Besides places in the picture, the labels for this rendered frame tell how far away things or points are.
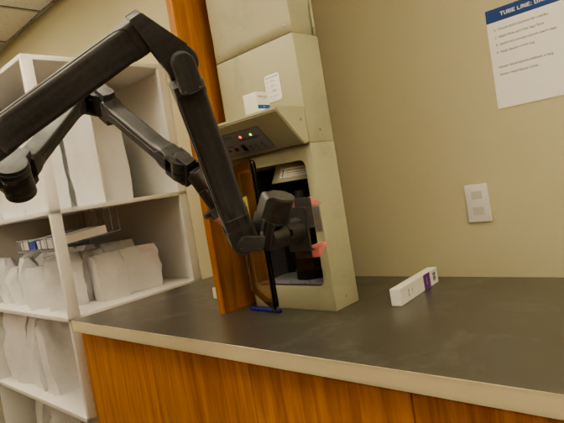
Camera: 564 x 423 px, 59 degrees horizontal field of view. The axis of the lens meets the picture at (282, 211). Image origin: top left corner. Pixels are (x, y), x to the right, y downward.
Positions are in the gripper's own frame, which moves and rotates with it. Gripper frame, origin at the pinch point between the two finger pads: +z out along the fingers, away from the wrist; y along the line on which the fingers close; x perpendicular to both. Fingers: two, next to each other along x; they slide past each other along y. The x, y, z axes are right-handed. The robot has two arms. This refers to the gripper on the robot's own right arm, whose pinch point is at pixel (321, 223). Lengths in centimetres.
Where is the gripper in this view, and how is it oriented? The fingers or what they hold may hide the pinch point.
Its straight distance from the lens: 121.8
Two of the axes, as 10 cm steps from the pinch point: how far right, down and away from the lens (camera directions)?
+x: -7.3, 0.9, 6.8
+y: -1.6, -9.9, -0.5
